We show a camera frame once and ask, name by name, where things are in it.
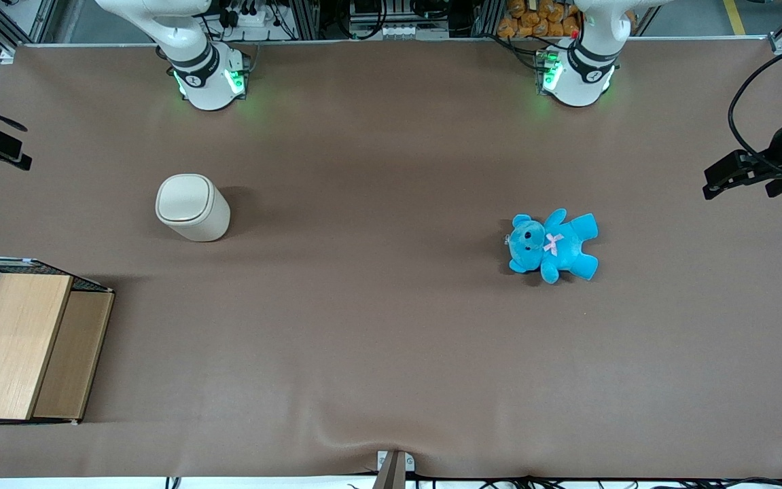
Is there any white lidded trash can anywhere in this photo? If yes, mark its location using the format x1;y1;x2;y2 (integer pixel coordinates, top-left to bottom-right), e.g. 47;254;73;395
154;173;232;243

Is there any light wooden shelf board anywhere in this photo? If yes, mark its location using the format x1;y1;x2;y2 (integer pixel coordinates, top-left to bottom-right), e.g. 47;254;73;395
0;273;74;421

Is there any blue teddy bear plush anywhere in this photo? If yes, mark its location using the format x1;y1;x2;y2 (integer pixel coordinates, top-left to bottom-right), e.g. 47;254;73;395
505;208;600;285

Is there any dark wooden shelf board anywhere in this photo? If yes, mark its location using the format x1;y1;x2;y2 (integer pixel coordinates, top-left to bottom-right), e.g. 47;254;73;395
32;291;115;420

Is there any orange plush toy pile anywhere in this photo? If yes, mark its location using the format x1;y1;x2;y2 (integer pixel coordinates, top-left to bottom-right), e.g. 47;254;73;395
497;0;582;39

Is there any white power strip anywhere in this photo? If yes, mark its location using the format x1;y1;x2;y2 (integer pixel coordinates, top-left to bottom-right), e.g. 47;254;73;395
217;0;276;30

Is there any brown table cover sheet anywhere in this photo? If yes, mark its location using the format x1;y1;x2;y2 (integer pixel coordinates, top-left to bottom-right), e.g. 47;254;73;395
0;37;782;480

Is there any white connector box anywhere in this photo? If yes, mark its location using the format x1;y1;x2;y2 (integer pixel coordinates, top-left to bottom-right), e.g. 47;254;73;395
349;19;450;40

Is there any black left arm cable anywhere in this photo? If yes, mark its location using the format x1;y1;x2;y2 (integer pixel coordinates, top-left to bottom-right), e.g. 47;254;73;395
728;42;782;179

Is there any aluminium table edge rail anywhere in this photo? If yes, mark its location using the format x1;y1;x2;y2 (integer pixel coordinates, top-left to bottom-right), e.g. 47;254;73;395
14;37;773;49

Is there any grey metal clamp bracket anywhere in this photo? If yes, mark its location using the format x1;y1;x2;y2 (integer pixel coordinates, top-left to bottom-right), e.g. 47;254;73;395
372;450;416;489

